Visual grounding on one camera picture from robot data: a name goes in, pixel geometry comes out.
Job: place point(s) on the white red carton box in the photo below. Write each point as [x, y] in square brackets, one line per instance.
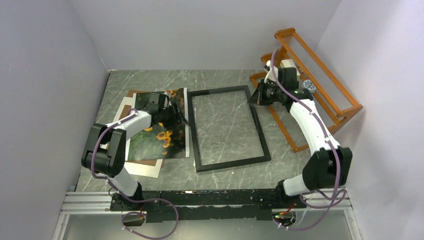
[289, 63]

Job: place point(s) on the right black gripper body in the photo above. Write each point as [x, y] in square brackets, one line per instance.
[268, 92]

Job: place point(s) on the brown backing board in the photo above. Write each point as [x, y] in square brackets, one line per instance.
[122, 112]

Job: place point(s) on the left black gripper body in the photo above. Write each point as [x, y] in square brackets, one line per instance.
[168, 117]

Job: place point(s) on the orange wooden rack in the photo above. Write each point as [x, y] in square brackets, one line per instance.
[332, 96]

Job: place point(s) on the blue white ceramic jar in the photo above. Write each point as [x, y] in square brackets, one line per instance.
[309, 85]

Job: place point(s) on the white mat board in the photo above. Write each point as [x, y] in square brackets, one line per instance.
[139, 169]

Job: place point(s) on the sunflower photo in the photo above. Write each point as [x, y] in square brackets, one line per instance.
[157, 142]

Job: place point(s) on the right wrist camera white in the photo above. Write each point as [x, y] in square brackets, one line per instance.
[271, 72]

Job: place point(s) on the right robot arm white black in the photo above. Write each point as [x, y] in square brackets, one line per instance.
[329, 162]

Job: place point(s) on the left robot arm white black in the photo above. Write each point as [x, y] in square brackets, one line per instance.
[105, 148]

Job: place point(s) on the black picture frame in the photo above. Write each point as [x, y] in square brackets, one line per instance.
[225, 131]

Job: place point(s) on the aluminium rail profile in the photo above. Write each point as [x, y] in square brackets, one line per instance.
[102, 202]

